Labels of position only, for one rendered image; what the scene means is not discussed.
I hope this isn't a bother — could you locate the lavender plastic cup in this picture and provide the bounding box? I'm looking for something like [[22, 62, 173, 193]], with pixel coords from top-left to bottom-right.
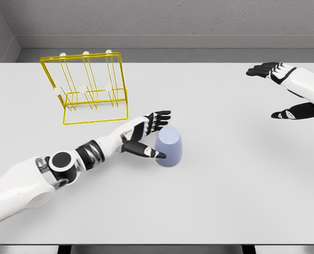
[[154, 125, 184, 168]]

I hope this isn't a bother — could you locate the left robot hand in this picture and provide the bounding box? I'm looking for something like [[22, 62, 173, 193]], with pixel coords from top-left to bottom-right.
[[119, 110, 172, 160]]

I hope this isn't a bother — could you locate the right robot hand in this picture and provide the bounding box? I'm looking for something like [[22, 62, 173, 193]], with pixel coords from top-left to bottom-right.
[[246, 62, 314, 120]]

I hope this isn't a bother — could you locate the yellow wire cup holder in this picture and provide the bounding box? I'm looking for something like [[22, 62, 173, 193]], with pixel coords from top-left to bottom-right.
[[39, 49, 129, 126]]

